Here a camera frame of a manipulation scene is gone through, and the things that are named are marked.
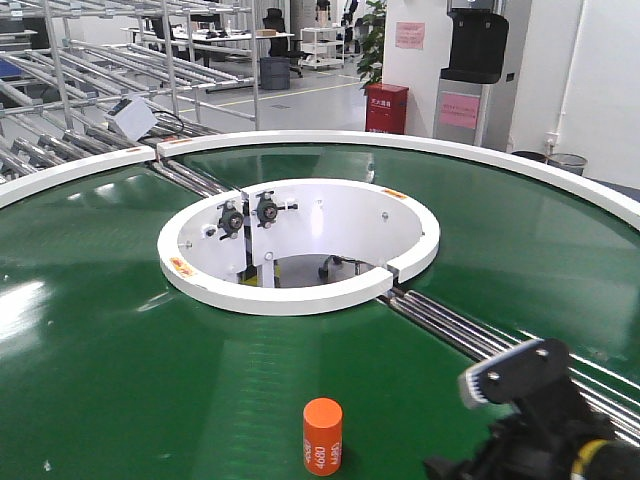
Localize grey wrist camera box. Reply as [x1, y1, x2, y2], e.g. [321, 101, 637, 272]
[458, 338, 570, 409]

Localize steel roller rack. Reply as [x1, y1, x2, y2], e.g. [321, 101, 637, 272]
[1, 1, 259, 183]

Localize dark grey bin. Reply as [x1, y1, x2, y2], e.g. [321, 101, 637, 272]
[259, 57, 290, 90]

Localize red fire extinguisher cabinet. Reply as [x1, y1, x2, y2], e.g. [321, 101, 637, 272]
[365, 83, 409, 134]

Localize round green conveyor table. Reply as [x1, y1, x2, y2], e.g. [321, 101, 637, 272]
[1, 131, 639, 479]

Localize black office chair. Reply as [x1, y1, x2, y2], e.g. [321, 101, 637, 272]
[263, 8, 306, 78]

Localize white inner conveyor ring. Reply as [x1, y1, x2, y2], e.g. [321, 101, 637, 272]
[157, 177, 442, 317]

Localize black water dispenser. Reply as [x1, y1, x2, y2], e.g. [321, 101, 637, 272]
[434, 1, 509, 146]

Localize tall green plant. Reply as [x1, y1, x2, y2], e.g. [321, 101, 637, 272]
[356, 0, 387, 87]

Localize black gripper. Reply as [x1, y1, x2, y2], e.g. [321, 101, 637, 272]
[424, 389, 615, 479]

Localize white control box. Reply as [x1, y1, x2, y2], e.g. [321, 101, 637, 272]
[104, 96, 157, 141]

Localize mesh waste basket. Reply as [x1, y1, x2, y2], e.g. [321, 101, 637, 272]
[547, 153, 588, 176]

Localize grey trash bin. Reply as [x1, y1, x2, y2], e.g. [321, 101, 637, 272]
[512, 150, 548, 164]

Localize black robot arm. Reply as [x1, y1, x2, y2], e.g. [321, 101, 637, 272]
[423, 389, 639, 479]

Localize orange cylindrical capacitor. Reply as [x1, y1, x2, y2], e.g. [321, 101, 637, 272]
[302, 397, 343, 476]

